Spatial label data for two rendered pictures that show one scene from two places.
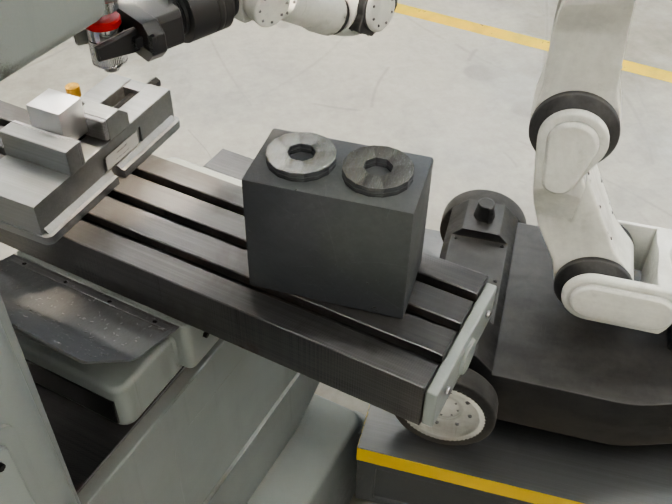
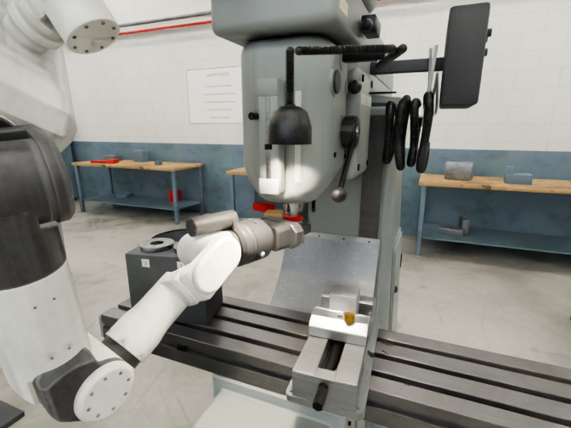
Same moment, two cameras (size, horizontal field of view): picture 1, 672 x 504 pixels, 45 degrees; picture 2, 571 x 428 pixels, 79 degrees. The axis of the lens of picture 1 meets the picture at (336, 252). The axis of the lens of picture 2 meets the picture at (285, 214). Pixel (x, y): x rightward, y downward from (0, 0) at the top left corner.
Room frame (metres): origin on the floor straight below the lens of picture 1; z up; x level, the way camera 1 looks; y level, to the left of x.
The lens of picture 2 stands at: (1.73, 0.23, 1.46)
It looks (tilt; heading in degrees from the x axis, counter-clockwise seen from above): 14 degrees down; 175
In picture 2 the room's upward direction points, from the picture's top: straight up
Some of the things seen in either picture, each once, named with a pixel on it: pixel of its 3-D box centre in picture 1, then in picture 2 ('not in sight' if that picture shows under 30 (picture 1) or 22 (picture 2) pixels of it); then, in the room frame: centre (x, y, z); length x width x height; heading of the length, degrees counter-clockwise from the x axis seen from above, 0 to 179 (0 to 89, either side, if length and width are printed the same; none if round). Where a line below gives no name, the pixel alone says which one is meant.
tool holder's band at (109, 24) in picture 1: (102, 20); (292, 216); (0.96, 0.31, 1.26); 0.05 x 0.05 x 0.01
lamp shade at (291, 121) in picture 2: not in sight; (290, 124); (1.15, 0.28, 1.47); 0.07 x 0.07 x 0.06
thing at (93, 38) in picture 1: (106, 42); not in sight; (0.96, 0.31, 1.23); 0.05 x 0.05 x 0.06
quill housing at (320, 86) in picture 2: not in sight; (294, 125); (0.96, 0.31, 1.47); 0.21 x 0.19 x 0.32; 63
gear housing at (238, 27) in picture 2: not in sight; (301, 23); (0.93, 0.33, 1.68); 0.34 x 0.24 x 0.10; 153
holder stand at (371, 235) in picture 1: (338, 219); (176, 278); (0.82, 0.00, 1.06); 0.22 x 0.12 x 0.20; 74
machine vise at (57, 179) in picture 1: (78, 140); (341, 333); (1.05, 0.41, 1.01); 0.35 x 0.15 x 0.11; 156
